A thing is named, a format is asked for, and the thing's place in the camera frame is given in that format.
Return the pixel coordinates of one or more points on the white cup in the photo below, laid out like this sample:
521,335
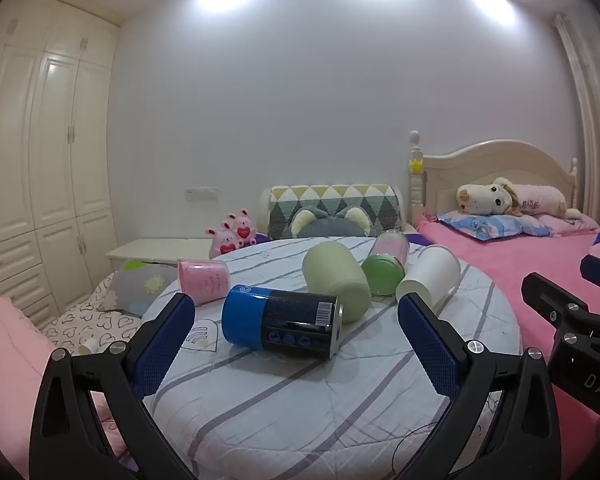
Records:
430,272

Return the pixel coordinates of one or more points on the yellow crown ornament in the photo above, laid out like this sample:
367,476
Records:
416,165

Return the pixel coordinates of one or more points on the pink pillow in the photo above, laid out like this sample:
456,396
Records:
572,222

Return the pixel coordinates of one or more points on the blue and black cup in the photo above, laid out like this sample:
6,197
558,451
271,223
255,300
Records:
275,321

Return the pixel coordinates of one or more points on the cream curtain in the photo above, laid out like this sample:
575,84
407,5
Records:
587,110

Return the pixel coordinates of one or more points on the pink cup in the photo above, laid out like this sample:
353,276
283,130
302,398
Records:
202,280

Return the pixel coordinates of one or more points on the grey sun print cushion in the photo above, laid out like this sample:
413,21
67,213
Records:
130,285

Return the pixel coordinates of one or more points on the pink bed blanket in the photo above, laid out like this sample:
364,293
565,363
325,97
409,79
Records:
495,270

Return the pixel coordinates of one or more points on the blue printed pillow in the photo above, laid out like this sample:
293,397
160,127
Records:
495,225

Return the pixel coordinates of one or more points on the diamond pattern cushion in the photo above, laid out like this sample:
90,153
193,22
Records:
330,196

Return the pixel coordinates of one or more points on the dog plush toy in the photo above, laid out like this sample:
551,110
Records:
485,199

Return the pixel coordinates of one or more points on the white wall outlet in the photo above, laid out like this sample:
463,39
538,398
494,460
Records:
201,193

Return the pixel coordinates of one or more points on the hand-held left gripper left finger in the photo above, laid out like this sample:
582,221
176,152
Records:
161,347

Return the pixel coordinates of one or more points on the cream wooden bed headboard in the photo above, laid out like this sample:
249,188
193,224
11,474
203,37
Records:
505,165

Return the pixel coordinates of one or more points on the pink quilt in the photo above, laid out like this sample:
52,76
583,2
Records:
5,360

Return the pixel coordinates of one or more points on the cream wardrobe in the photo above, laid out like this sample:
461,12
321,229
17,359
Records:
40,160

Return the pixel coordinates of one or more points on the pale green cup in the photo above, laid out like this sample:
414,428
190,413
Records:
337,277

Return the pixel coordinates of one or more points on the grey bear cushion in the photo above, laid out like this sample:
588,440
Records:
330,224

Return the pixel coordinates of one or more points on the small white tube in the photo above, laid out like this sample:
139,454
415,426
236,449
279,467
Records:
88,346

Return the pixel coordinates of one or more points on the heart print bed sheet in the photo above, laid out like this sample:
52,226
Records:
95,320

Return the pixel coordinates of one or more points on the pink rabbit plush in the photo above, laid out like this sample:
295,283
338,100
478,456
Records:
244,230
225,245

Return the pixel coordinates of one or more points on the clear cup with green lid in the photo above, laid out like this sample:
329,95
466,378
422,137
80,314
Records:
382,272

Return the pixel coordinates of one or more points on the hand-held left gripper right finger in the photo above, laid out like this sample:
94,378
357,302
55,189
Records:
430,350

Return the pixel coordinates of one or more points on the white nightstand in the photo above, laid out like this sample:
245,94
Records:
155,249

